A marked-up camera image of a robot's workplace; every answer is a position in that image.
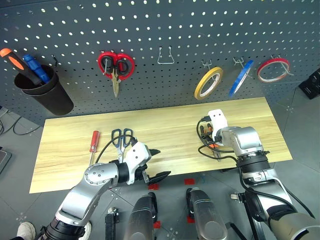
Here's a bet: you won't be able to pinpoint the black cup holder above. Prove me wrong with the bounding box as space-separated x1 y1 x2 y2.
13 64 75 117

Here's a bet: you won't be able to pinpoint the red handled screwdriver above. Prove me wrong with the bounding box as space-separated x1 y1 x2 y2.
88 130 101 167

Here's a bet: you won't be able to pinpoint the black upright stand post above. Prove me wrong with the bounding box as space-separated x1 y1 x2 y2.
104 206 121 240

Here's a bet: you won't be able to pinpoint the silver wire loop hook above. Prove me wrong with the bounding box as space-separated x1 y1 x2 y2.
156 45 175 65

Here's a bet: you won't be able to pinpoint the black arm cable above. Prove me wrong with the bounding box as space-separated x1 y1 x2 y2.
195 115 316 219
94 134 139 166

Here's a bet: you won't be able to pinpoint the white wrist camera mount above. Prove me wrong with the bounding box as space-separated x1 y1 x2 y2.
207 109 230 147
124 141 154 186

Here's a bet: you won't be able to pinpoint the yellow tape roll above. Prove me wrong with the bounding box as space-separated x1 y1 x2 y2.
194 66 224 101

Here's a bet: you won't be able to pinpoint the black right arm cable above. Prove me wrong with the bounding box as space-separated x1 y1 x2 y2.
195 115 316 219

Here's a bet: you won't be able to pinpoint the black floor cable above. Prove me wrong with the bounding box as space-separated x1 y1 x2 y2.
0 106 42 136

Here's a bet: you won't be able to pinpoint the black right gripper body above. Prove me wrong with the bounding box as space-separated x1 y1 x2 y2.
203 122 219 148

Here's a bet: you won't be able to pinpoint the black metal frame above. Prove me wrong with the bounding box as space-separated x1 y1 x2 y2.
229 190 266 240

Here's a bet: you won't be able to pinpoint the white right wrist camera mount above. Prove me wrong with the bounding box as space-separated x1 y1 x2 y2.
207 109 230 147

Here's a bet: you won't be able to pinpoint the dark grey handled scissors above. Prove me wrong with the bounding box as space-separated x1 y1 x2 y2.
110 128 136 165

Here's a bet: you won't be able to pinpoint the white shoe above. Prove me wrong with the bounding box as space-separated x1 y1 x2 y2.
84 220 93 239
16 221 37 240

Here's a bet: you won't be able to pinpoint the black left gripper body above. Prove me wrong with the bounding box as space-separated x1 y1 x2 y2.
134 161 152 185

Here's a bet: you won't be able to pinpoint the red tape roll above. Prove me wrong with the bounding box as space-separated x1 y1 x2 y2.
256 57 291 84

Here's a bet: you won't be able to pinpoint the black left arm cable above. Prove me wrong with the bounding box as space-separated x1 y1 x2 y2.
94 134 139 166

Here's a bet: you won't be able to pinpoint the orange and black screwdriver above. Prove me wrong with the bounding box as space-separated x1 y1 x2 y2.
0 48 44 86

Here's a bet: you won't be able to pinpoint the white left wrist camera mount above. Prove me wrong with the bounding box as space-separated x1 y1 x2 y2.
124 141 154 186

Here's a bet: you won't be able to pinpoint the red handled scissors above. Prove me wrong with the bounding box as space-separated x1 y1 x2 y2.
97 51 136 99

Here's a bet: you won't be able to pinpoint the blue tape roll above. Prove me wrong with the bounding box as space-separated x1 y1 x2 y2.
228 59 255 99

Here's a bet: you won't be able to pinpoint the silver scissors peg hook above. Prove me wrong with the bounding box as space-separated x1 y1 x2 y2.
102 55 114 76

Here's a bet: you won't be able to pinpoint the black perforated box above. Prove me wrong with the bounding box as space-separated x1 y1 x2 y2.
298 66 320 100

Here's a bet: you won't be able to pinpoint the dark grey rounded housing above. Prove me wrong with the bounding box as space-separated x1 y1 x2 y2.
185 187 229 240
125 191 159 240

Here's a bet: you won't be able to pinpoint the blue handled screwdriver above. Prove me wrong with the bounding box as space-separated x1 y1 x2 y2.
22 54 51 85

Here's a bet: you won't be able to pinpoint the orange handled pliers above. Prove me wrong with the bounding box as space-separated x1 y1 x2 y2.
202 124 222 162

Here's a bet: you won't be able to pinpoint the grey laptop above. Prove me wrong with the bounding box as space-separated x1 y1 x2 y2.
0 148 13 175

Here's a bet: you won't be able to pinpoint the dark grey perforated pegboard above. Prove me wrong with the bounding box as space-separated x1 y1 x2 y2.
0 0 320 126

